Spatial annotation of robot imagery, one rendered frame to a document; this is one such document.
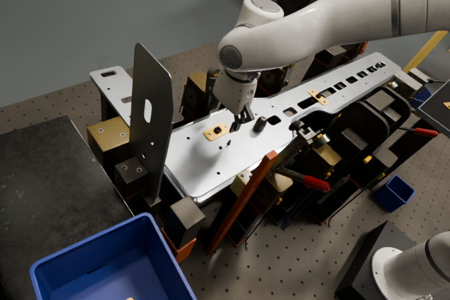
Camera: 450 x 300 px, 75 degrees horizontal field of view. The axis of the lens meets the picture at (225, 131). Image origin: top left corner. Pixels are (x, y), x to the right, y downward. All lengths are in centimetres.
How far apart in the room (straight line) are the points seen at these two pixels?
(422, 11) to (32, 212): 72
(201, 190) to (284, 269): 46
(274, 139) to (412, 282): 54
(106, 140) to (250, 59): 36
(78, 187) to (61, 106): 66
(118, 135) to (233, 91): 28
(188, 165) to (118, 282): 30
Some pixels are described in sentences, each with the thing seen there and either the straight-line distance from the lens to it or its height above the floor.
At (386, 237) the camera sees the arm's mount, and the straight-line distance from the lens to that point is 120.
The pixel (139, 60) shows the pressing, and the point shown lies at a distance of 49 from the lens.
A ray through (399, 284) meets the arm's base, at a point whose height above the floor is 85.
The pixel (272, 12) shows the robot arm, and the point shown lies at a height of 138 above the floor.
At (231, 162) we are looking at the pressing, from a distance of 78.
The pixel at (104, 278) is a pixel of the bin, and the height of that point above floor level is 103.
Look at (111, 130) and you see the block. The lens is 71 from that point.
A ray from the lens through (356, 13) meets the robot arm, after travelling 55.
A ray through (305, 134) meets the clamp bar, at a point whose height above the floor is 121.
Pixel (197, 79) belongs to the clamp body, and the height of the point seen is 104.
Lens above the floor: 160
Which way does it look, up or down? 45 degrees down
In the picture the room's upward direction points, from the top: 22 degrees clockwise
